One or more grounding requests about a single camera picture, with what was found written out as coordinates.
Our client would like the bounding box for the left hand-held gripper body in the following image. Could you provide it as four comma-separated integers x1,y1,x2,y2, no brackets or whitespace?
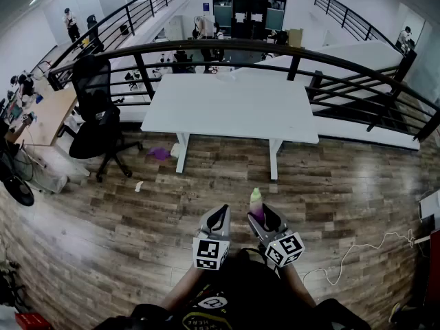
192,231,232,272

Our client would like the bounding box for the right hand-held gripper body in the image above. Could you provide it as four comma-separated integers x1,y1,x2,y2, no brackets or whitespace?
257,230,307,269

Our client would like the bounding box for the purple eggplant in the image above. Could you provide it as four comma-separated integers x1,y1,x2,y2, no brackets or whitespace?
249,187,265,225

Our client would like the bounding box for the person's left forearm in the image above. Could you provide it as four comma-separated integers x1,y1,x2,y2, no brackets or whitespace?
159,265,208,311

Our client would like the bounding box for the person's right forearm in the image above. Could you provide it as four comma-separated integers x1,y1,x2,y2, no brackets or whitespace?
279,263,318,309

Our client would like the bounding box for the person's black shirt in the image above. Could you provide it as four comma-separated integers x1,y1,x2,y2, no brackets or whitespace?
92,247,373,330

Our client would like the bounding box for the purple cloth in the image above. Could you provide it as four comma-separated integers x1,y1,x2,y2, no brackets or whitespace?
147,146,171,161

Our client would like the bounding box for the white table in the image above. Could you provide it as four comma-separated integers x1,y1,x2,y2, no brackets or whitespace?
140,73,320,181

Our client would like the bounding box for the yellow sneaker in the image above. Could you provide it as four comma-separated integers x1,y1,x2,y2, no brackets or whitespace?
389,302,414,325

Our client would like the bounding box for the black mesh office chair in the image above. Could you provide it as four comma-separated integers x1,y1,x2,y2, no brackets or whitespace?
68,54,144,184

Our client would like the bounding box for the white box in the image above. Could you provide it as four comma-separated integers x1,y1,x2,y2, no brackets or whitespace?
418,188,440,222

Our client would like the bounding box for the white wrapped bundle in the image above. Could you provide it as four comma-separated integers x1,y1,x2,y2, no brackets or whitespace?
13,145,91,195

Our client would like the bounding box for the black curved railing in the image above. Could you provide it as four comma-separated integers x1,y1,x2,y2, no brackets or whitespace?
47,39,440,142

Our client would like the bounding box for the cardboard box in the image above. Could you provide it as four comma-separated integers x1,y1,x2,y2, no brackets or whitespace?
287,27,305,48

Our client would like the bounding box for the red box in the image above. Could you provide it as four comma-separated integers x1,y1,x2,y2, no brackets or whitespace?
14,312,53,330

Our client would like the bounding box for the wooden desk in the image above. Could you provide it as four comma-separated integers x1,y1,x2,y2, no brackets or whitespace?
4,87,78,147

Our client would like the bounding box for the black round fan base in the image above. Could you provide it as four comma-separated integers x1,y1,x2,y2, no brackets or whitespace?
1,175,36,208

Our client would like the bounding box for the short black balcony railing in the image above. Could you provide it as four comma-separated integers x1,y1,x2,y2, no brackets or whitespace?
313,0,417,58

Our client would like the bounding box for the long black balcony railing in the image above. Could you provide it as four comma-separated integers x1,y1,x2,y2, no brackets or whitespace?
30,0,187,72

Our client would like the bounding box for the white cable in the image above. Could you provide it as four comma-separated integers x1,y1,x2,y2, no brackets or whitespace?
302,228,417,287

